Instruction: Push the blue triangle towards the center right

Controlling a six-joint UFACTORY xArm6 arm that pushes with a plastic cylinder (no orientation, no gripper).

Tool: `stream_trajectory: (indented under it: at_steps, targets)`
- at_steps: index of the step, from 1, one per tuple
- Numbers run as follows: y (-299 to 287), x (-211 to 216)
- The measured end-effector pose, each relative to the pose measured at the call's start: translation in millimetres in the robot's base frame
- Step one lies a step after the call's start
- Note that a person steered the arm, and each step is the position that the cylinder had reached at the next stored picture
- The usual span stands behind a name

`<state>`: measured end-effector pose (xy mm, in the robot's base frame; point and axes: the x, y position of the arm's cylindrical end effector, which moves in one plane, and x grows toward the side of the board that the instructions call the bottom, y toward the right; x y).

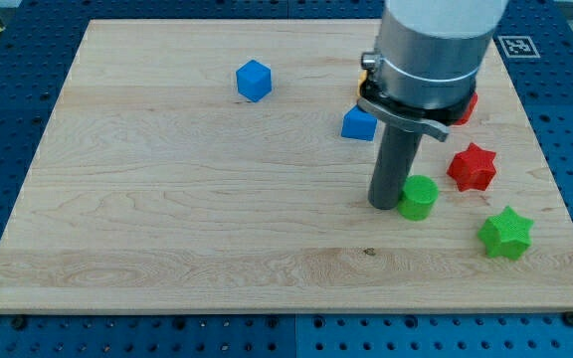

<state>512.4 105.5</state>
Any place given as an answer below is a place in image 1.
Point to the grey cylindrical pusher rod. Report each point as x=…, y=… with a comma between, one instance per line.
x=396, y=154

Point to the blue triangle block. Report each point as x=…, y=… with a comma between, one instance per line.
x=358, y=124

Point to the red block behind arm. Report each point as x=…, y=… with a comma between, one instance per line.
x=464, y=119

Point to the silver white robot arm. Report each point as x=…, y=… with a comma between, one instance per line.
x=421, y=76

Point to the yellow block behind arm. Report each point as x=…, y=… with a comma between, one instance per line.
x=362, y=78

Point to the green cylinder block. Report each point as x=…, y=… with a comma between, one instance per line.
x=419, y=194

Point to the red star block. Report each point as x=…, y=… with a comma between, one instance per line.
x=473, y=168

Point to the green star block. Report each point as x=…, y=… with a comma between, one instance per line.
x=506, y=234

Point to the white fiducial marker tag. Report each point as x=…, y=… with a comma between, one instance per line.
x=518, y=47

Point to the blue cube block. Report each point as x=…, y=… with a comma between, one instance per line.
x=254, y=80

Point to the wooden board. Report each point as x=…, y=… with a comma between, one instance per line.
x=158, y=189

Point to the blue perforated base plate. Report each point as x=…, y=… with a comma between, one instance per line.
x=37, y=48

